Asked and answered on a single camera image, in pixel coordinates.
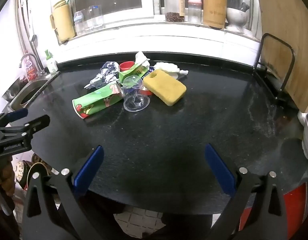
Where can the baby bottle with pink collar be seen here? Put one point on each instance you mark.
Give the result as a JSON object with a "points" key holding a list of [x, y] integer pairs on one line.
{"points": [[195, 12]]}

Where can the bamboo utensil holder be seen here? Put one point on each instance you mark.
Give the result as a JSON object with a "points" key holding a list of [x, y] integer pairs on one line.
{"points": [[213, 12]]}

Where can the baby bottle with blue collar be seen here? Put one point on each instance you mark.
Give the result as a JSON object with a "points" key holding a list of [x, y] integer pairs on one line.
{"points": [[79, 25]]}

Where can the person's left hand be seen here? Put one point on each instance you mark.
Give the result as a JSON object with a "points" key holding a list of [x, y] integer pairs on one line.
{"points": [[5, 180]]}

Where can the stainless steel sink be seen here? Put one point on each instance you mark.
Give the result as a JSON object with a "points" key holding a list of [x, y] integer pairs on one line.
{"points": [[26, 92]]}

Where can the white bottle with green cap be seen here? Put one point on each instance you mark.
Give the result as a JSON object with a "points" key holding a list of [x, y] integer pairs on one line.
{"points": [[52, 65]]}

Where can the floral lid tin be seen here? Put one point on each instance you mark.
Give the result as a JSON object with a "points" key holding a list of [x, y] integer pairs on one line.
{"points": [[20, 172]]}

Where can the glass jar with peppercorns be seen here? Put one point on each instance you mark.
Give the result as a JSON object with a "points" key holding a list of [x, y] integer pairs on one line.
{"points": [[174, 5]]}

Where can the red cup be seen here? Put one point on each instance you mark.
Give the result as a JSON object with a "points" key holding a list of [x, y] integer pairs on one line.
{"points": [[125, 66]]}

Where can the metal faucet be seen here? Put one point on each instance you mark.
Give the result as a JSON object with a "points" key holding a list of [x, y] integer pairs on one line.
{"points": [[31, 55]]}

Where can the white tissue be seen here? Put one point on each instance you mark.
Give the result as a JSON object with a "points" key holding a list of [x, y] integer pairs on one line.
{"points": [[140, 57]]}

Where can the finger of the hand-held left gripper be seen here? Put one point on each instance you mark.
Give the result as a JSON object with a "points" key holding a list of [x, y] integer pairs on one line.
{"points": [[16, 114], [36, 124]]}

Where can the white ceramic bowl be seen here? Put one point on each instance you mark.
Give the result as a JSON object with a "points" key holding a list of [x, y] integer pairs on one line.
{"points": [[236, 17]]}

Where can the clear drinking glass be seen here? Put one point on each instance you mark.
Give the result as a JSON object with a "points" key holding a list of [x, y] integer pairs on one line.
{"points": [[97, 17], [87, 21]]}

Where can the yellow pitcher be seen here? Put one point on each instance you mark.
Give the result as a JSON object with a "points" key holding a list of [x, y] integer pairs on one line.
{"points": [[64, 22]]}

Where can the red detergent bottle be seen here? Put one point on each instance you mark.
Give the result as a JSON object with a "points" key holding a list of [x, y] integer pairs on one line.
{"points": [[31, 71]]}

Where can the black bin with gold rim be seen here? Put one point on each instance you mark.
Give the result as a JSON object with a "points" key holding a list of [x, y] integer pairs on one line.
{"points": [[37, 168]]}

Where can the wooden cutting board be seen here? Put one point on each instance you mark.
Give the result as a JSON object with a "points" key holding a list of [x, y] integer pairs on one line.
{"points": [[288, 30]]}

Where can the yellow sponge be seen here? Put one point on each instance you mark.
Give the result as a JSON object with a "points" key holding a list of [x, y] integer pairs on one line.
{"points": [[166, 87]]}

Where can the red cabinet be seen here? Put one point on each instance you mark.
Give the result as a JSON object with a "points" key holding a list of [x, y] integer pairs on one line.
{"points": [[293, 205]]}

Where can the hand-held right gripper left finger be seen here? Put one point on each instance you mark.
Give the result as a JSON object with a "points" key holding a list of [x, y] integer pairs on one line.
{"points": [[90, 170]]}

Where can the black wall hook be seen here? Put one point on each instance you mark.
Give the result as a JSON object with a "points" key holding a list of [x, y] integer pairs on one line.
{"points": [[32, 38]]}

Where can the stone pestle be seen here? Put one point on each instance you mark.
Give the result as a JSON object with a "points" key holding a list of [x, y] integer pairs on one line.
{"points": [[244, 7]]}

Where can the white cloth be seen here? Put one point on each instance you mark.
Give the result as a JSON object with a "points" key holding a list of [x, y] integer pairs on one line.
{"points": [[166, 67]]}

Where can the blue white wrapper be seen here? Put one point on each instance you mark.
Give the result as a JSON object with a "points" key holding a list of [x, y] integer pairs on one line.
{"points": [[106, 75]]}

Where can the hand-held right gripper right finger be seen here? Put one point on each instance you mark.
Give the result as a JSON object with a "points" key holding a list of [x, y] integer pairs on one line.
{"points": [[218, 170]]}

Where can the torn green paper carton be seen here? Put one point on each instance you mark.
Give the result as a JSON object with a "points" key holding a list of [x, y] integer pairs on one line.
{"points": [[134, 71]]}

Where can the clear plastic cup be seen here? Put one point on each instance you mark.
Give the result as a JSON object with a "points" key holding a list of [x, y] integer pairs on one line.
{"points": [[136, 98]]}

